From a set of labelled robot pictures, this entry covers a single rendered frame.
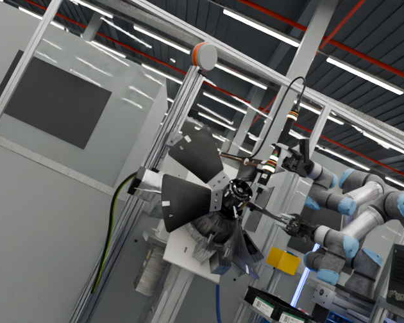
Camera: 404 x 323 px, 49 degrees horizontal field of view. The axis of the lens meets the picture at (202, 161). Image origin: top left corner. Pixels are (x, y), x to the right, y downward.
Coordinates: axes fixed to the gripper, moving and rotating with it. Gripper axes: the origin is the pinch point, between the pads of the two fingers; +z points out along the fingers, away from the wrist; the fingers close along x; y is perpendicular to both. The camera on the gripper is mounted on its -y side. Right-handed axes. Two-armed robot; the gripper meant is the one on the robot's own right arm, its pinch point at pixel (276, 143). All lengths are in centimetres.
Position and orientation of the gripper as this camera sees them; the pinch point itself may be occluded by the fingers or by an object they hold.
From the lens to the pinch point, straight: 199.4
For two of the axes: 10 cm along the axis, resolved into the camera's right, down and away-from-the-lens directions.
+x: -3.7, -0.4, 9.3
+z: -8.3, -4.4, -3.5
